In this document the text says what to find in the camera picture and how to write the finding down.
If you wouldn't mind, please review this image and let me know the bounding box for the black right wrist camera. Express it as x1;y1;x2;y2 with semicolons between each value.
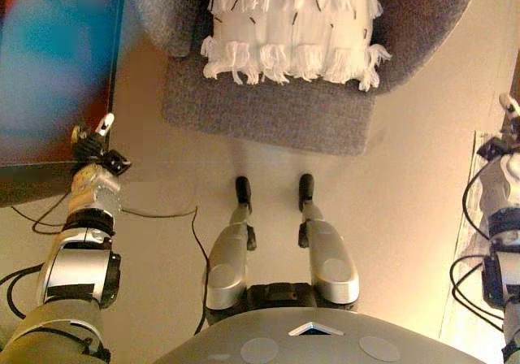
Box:
476;139;504;161

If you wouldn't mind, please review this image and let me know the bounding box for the grey blue patterned rug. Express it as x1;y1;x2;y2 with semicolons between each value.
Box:
438;129;520;364

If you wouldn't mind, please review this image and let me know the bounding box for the black floor cable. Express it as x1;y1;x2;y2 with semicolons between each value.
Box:
10;204;213;337

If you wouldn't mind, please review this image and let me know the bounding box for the silver left robot leg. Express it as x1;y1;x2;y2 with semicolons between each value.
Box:
201;175;258;310

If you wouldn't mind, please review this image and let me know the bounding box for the white fringed cushion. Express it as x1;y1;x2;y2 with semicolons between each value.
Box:
200;0;392;93

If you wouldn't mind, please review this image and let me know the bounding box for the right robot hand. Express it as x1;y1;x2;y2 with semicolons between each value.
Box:
498;92;520;148

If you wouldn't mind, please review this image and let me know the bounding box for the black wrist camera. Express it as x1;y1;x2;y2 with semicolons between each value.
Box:
476;139;504;161
101;149;133;176

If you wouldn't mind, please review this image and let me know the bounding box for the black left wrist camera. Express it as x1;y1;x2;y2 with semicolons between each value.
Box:
101;149;133;176

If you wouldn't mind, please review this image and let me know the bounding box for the grey robot torso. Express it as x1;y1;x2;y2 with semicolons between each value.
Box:
152;281;485;364

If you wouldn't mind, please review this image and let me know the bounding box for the grey upholstered armchair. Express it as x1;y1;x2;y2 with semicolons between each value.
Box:
121;0;487;157

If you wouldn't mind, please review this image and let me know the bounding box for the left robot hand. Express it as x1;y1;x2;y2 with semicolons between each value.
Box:
70;112;116;165

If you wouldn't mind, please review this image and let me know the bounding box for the glossy multicoloured cabinet panel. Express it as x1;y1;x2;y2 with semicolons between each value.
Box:
0;0;125;209

